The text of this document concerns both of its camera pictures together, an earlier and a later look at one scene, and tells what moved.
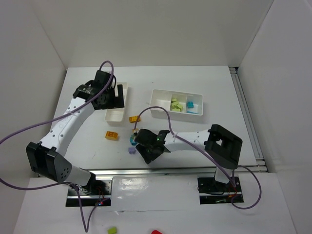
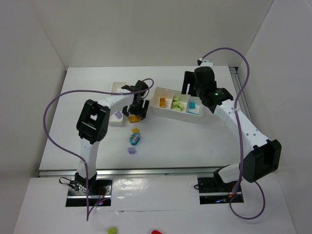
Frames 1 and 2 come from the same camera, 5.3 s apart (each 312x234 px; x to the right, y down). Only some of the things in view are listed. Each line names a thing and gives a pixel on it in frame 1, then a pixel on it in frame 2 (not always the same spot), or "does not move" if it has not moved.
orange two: x=133 y=119 does not move
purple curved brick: x=131 y=150 does not move
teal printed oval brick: x=132 y=142 does not move
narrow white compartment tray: x=117 y=114 does not move
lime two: x=181 y=107 does not move
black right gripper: x=137 y=140 -> x=192 y=79
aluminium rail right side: x=246 y=112 does not move
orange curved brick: x=111 y=135 -> x=162 y=102
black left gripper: x=116 y=98 -> x=136 y=108
